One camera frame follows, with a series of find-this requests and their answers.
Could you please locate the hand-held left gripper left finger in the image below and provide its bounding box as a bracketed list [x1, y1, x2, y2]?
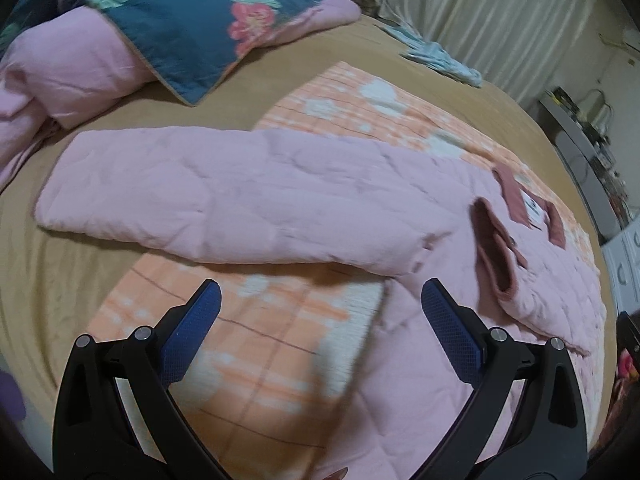
[52, 279, 232, 480]

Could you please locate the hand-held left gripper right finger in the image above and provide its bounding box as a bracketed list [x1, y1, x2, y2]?
[421, 279, 589, 480]

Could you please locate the pink quilted jacket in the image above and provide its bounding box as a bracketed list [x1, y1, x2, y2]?
[34, 127, 608, 480]

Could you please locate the orange white checked blanket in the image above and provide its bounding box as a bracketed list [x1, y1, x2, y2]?
[97, 60, 601, 480]

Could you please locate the bed with tan sheet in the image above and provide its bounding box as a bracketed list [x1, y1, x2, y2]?
[0, 10, 640, 480]

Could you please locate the white drawer cabinet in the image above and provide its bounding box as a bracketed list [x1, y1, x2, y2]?
[600, 220, 640, 321]

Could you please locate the purple cloth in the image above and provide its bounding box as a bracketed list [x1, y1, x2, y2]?
[0, 367, 26, 421]

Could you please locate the grey dressing table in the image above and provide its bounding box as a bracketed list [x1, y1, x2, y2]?
[537, 87, 631, 241]

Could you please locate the round table mirror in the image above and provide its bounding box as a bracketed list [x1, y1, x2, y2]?
[575, 87, 616, 131]

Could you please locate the light blue garment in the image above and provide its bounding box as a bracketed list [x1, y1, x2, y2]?
[380, 22, 483, 88]

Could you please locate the dark blue floral quilt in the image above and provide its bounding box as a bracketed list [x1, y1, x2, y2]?
[0, 0, 361, 181]

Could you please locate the white curtain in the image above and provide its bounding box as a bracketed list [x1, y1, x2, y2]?
[360, 0, 601, 106]

